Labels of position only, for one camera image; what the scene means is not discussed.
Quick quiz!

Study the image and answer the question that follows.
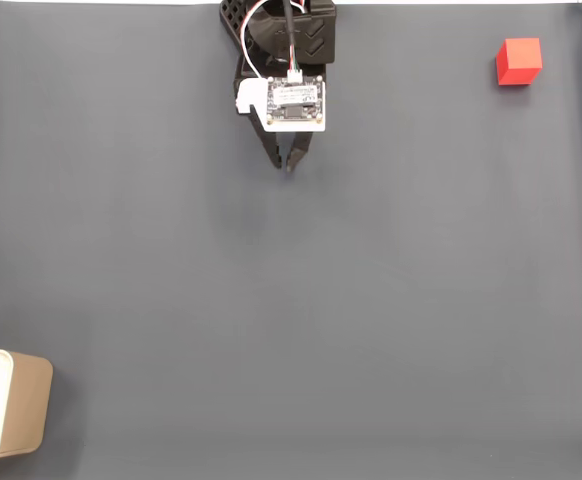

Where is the red cube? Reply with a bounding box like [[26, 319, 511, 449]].
[[495, 37, 543, 87]]

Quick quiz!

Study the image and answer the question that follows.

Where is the beige box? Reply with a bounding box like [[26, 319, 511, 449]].
[[0, 347, 55, 461]]

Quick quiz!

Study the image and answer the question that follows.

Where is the blue grey table mat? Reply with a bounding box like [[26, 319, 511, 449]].
[[0, 3, 582, 480]]

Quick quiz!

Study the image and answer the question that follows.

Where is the multicoloured camera cable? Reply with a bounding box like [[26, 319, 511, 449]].
[[281, 0, 304, 84]]

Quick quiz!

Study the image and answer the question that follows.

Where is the white wire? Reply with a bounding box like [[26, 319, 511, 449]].
[[239, 0, 272, 80]]

